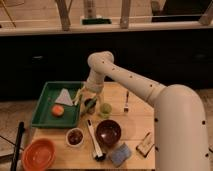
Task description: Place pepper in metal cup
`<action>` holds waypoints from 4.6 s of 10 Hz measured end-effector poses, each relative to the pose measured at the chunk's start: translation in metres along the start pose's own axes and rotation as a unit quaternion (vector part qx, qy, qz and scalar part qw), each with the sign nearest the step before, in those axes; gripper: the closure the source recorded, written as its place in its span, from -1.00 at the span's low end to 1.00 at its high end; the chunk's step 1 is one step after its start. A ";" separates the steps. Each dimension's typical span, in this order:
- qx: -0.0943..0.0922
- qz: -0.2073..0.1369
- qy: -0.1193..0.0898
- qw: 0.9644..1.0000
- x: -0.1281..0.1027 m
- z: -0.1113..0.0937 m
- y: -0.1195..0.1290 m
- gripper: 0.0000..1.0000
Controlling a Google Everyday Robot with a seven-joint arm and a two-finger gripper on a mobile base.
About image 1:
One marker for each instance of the white small bowl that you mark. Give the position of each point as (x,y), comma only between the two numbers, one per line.
(74,137)

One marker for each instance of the white handled brush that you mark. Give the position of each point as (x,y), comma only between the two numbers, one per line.
(98,154)

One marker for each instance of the orange bowl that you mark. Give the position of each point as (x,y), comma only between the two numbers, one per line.
(38,155)

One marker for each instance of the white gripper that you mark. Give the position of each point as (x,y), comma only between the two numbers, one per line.
(90,92)

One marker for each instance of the black pole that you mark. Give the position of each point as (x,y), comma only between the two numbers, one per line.
(17,147)

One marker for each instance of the grey triangular cloth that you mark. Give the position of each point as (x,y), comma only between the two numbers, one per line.
(64,98)

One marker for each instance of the green plastic tray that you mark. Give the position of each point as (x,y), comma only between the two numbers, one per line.
(43,118)

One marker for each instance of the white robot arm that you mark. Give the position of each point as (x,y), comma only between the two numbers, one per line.
(180,130)

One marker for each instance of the orange pepper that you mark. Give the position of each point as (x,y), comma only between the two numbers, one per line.
(57,110)

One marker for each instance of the blue sponge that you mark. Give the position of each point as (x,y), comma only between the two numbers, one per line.
(120,154)

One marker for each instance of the small green cup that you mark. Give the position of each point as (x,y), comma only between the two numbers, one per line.
(105,110)

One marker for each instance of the dark brown bowl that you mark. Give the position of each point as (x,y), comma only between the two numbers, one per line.
(108,133)

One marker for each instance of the dark green object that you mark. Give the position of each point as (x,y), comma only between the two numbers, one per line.
(88,103)

